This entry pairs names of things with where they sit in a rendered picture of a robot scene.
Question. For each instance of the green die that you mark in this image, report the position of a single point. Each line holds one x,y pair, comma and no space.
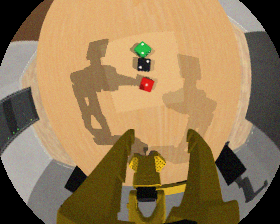
142,50

